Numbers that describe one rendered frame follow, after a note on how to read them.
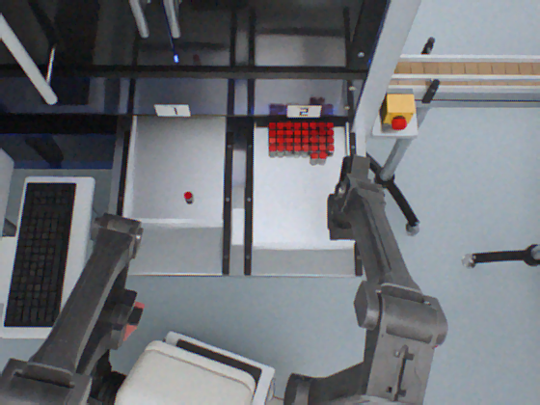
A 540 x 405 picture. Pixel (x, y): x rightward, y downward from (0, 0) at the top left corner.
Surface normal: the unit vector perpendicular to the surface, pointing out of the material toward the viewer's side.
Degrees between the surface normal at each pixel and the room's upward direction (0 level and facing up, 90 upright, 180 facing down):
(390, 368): 19
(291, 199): 0
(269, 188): 0
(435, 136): 0
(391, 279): 47
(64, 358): 41
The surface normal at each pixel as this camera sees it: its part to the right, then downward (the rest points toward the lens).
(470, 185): 0.00, -0.37
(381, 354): 0.11, -0.06
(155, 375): 0.22, -0.86
